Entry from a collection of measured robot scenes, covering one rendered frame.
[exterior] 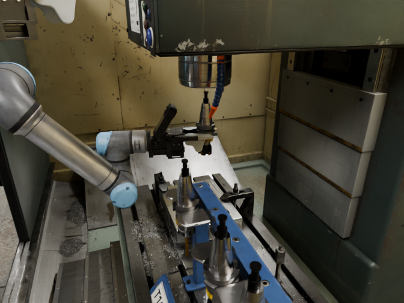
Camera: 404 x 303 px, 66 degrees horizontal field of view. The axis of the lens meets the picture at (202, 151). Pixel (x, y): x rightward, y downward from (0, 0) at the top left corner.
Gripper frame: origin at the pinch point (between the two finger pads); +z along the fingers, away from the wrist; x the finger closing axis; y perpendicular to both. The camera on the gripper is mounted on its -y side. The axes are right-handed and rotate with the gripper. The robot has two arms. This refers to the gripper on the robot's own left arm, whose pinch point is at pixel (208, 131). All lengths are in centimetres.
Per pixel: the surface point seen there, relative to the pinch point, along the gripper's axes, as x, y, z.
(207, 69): 8.1, -21.1, -1.5
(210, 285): 56, 7, -8
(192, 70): 6.7, -20.7, -5.7
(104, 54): -94, -16, -45
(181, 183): 34.0, -0.6, -11.2
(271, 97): -110, 17, 61
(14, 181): -13, 20, -69
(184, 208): 35.9, 4.9, -11.0
